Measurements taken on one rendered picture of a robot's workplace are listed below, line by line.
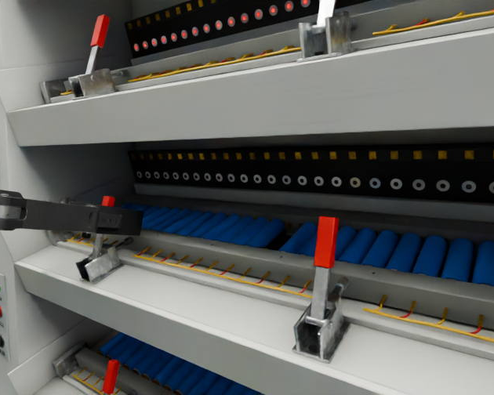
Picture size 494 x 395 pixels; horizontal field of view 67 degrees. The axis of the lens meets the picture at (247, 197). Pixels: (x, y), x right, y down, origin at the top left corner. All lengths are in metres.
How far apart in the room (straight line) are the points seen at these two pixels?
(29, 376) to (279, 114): 0.51
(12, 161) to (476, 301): 0.53
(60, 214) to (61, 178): 0.24
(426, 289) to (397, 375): 0.06
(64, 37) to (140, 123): 0.30
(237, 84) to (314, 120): 0.06
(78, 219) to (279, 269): 0.19
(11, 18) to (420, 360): 0.58
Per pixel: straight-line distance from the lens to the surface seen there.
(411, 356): 0.28
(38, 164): 0.59
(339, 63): 0.24
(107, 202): 0.44
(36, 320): 0.62
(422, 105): 0.23
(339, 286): 0.30
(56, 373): 0.67
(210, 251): 0.38
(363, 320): 0.29
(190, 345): 0.35
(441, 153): 0.38
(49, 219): 0.36
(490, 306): 0.29
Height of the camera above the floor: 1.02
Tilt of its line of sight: 5 degrees down
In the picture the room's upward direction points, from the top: straight up
